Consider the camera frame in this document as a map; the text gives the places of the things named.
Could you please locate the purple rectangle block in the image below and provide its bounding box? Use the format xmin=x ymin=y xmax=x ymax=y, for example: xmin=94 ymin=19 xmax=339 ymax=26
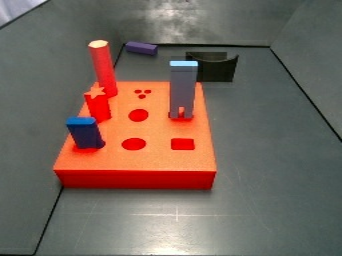
xmin=126 ymin=41 xmax=158 ymax=56

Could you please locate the red peg board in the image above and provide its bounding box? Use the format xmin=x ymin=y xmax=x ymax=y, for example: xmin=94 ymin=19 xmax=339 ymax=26
xmin=54 ymin=81 xmax=217 ymax=189

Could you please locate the black fixture stand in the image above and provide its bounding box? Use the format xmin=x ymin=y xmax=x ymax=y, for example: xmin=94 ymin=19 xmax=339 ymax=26
xmin=186 ymin=52 xmax=239 ymax=82

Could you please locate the grey-blue arch block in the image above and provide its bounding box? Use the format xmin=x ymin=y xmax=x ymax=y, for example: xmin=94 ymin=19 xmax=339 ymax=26
xmin=170 ymin=60 xmax=198 ymax=119

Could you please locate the red star peg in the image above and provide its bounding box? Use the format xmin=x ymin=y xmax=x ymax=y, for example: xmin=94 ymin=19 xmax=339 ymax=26
xmin=83 ymin=82 xmax=111 ymax=122

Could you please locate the dark blue short peg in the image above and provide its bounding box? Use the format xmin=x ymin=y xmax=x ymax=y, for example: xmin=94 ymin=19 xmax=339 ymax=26
xmin=66 ymin=117 xmax=106 ymax=149

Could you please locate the red hexagonal tall peg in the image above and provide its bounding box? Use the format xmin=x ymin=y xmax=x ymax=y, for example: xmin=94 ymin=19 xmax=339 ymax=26
xmin=88 ymin=40 xmax=118 ymax=97

